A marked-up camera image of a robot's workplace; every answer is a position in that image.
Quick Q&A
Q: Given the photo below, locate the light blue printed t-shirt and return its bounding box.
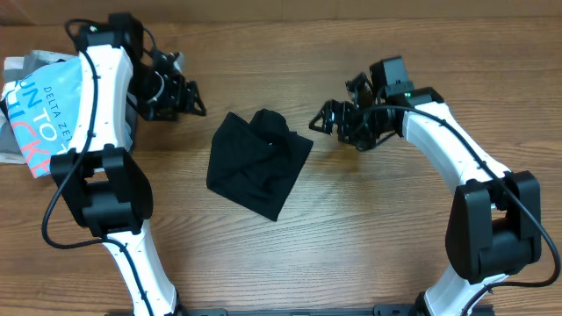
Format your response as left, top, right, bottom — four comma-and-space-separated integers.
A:
2, 56, 135, 179

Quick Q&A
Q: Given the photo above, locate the grey folded t-shirt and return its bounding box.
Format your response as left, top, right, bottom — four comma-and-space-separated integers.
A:
0, 50, 137, 154

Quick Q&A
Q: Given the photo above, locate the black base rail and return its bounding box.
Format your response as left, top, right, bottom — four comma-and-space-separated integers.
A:
185, 304, 412, 316

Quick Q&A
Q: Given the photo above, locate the black t-shirt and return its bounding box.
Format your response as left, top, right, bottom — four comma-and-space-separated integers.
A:
206, 109, 313, 221

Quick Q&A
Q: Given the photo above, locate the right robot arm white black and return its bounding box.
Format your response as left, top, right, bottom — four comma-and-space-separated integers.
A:
309, 74, 542, 315

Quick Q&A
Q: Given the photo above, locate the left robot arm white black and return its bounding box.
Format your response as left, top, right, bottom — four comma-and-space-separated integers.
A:
41, 14, 206, 315

